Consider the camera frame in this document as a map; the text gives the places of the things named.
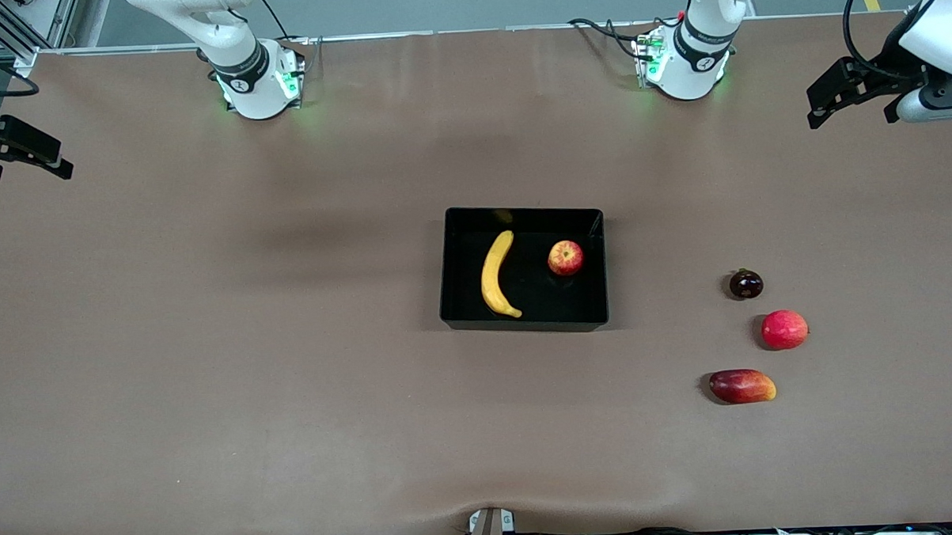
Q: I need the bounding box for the red yellow mango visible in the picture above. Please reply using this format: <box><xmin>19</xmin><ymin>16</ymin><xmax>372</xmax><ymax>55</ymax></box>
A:
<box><xmin>708</xmin><ymin>367</ymin><xmax>778</xmax><ymax>406</ymax></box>

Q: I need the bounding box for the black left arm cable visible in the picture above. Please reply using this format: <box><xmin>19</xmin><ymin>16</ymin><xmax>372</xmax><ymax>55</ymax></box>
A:
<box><xmin>843</xmin><ymin>0</ymin><xmax>913</xmax><ymax>78</ymax></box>

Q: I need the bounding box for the red yellow apple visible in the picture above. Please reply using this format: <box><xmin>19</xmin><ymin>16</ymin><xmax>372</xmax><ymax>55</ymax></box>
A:
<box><xmin>546</xmin><ymin>239</ymin><xmax>586</xmax><ymax>278</ymax></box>

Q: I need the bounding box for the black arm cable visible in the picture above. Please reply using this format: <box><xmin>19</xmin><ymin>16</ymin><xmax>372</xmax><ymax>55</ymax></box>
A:
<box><xmin>0</xmin><ymin>45</ymin><xmax>41</xmax><ymax>99</ymax></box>
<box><xmin>843</xmin><ymin>0</ymin><xmax>913</xmax><ymax>78</ymax></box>

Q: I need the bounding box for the brown table cover mat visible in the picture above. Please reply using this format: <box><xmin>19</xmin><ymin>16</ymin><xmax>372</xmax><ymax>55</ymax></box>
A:
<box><xmin>0</xmin><ymin>9</ymin><xmax>952</xmax><ymax>535</ymax></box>

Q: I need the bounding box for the black right base cable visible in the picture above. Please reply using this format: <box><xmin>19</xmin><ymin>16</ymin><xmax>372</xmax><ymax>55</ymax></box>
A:
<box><xmin>257</xmin><ymin>0</ymin><xmax>311</xmax><ymax>50</ymax></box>

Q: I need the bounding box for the red round peach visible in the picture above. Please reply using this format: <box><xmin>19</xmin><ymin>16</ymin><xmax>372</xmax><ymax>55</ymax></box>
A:
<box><xmin>760</xmin><ymin>309</ymin><xmax>810</xmax><ymax>351</ymax></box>

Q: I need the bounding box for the dark purple mangosteen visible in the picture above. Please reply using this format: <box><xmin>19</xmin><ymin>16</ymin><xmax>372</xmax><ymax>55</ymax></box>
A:
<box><xmin>729</xmin><ymin>267</ymin><xmax>764</xmax><ymax>301</ymax></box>

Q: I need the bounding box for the black base cable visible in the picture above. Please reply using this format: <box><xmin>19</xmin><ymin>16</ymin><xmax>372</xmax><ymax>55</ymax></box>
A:
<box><xmin>568</xmin><ymin>14</ymin><xmax>655</xmax><ymax>63</ymax></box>
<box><xmin>257</xmin><ymin>0</ymin><xmax>311</xmax><ymax>50</ymax></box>

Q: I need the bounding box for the black plastic box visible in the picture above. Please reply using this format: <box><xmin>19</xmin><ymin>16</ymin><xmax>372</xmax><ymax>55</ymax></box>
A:
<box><xmin>436</xmin><ymin>202</ymin><xmax>610</xmax><ymax>337</ymax></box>

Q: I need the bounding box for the yellow banana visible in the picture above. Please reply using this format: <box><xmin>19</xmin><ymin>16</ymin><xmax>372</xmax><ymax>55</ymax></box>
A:
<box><xmin>479</xmin><ymin>230</ymin><xmax>524</xmax><ymax>321</ymax></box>

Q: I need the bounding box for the black left base cable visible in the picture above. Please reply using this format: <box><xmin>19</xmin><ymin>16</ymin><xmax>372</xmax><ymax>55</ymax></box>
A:
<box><xmin>568</xmin><ymin>14</ymin><xmax>655</xmax><ymax>63</ymax></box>

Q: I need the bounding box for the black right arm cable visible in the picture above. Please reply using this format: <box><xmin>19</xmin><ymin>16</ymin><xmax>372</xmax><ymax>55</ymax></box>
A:
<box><xmin>0</xmin><ymin>45</ymin><xmax>41</xmax><ymax>99</ymax></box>

